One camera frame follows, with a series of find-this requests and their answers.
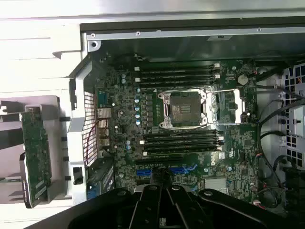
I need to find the blue port connector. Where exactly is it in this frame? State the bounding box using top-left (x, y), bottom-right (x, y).
top-left (98, 90), bottom-right (109, 107)

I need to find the grey parts rack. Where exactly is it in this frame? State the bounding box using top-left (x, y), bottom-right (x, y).
top-left (0, 95), bottom-right (72, 208)

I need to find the silver chipset heat sink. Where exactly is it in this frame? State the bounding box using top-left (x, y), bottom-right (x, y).
top-left (204, 177), bottom-right (227, 194)

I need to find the silver socket cover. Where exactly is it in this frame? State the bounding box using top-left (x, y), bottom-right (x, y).
top-left (205, 89), bottom-right (246, 125)

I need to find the green motherboard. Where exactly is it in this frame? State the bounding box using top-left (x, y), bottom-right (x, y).
top-left (94, 57), bottom-right (259, 208)

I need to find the black internal cable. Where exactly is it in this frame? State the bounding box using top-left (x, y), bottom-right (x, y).
top-left (258, 130), bottom-right (290, 189)
top-left (258, 90), bottom-right (305, 144)

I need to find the black expansion slot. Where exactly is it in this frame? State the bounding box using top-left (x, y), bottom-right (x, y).
top-left (135, 156), bottom-right (183, 164)

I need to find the black open PC case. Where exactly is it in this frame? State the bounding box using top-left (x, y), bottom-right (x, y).
top-left (67, 16), bottom-right (305, 229)

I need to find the blue expansion slot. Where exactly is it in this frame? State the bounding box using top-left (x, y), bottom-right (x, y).
top-left (136, 167), bottom-right (191, 177)

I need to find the black plastic cover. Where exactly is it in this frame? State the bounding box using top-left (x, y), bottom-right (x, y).
top-left (282, 167), bottom-right (305, 215)

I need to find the silver port block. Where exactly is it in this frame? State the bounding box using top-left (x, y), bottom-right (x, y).
top-left (97, 108), bottom-right (112, 120)
top-left (98, 120), bottom-right (111, 134)
top-left (99, 134), bottom-right (111, 147)

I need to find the red and black wire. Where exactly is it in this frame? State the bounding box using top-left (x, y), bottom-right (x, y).
top-left (85, 118), bottom-right (107, 166)

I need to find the metal disk bay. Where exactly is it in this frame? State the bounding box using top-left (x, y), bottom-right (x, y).
top-left (281, 63), bottom-right (305, 167)

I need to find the CPU socket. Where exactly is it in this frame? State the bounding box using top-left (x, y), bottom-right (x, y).
top-left (158, 90), bottom-right (208, 130)

